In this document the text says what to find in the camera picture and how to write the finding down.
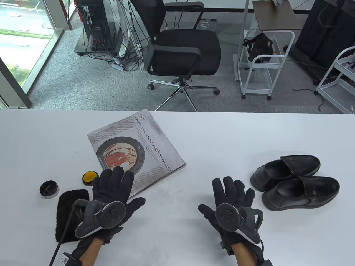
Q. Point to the person's left hand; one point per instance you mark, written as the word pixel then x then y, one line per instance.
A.
pixel 111 185

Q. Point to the person's right hand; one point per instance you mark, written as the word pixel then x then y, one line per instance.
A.
pixel 235 191

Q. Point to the grey motion controller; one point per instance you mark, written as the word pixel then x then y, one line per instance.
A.
pixel 111 214
pixel 227 216

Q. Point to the black fuzzy cloth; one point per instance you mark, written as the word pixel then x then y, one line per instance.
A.
pixel 66 210

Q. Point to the printed newspaper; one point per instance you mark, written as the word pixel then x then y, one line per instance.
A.
pixel 144 144

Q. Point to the round black shoe polish tin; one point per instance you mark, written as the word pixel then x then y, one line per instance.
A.
pixel 49 189

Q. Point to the black leather loafer shoe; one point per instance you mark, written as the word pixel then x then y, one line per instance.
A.
pixel 302 163
pixel 319 191

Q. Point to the person's right forearm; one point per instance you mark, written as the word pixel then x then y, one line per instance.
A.
pixel 244 256

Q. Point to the person's left forearm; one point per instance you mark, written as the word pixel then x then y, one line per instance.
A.
pixel 88 252

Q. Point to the white mesh rolling cart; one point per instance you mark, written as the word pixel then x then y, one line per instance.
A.
pixel 256 91

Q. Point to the grey power strip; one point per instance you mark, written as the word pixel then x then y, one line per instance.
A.
pixel 118 66

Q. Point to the white tiered rolling cart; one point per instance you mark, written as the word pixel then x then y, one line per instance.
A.
pixel 337 92

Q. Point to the dark wheeled platform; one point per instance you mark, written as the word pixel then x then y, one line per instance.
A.
pixel 83 47

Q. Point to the black bag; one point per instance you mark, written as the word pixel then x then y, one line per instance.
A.
pixel 259 45

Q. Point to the black office chair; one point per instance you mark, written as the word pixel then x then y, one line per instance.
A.
pixel 185 47

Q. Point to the black computer tower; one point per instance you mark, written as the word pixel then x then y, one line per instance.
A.
pixel 95 27

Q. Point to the white metal pole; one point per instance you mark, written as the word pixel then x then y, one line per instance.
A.
pixel 242 30

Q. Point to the brown top side table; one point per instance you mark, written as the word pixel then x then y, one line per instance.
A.
pixel 274 16

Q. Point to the black cabinet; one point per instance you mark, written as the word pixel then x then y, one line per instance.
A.
pixel 327 33

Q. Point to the white metal frame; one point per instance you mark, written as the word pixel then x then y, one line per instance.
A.
pixel 133 36

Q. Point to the glass window with frame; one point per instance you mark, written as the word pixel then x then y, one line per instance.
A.
pixel 27 16

